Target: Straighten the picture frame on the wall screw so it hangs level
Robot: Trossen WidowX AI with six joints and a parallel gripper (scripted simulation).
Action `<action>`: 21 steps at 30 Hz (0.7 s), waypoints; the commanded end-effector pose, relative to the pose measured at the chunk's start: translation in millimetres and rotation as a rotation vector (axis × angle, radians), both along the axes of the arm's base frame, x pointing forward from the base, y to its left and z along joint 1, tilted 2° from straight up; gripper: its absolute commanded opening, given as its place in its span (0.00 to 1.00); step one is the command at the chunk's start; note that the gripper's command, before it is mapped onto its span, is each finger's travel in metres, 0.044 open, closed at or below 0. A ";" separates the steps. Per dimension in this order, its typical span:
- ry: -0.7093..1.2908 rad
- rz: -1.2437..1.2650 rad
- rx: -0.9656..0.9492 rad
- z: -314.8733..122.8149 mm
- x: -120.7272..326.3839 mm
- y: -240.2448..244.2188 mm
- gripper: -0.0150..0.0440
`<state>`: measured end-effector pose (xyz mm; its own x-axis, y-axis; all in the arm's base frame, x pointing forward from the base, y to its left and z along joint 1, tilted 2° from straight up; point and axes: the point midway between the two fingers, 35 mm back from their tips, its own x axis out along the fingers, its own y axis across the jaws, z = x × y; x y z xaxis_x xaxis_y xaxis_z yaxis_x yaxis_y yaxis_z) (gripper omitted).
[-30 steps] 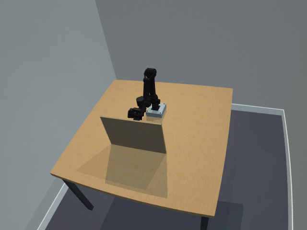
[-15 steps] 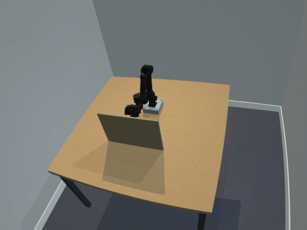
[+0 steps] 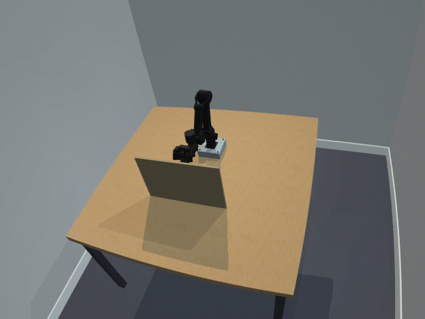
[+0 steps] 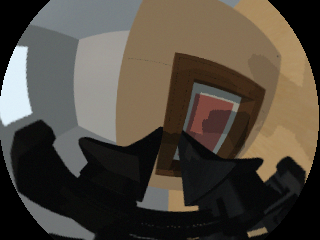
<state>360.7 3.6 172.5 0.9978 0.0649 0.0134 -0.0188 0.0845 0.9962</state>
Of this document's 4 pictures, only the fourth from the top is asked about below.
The tan flat board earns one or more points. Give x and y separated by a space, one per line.
209 29

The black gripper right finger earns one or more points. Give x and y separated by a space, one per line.
203 170

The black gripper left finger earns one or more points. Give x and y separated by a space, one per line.
135 161

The dark brown picture frame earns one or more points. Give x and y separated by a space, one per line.
215 105

